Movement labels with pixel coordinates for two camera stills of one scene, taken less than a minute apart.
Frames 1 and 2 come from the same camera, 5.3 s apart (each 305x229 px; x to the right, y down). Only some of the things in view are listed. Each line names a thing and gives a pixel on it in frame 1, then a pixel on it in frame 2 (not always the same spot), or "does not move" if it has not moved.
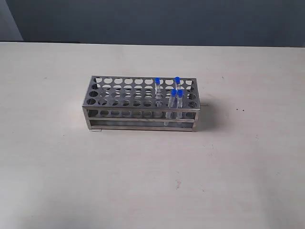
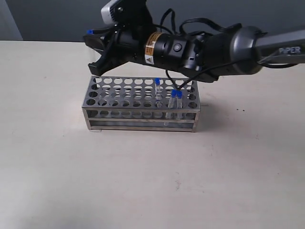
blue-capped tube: (179, 100) does not move
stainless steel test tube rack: (137, 103) does not move
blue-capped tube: (157, 81) does not move
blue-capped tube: (177, 81) to (90, 31)
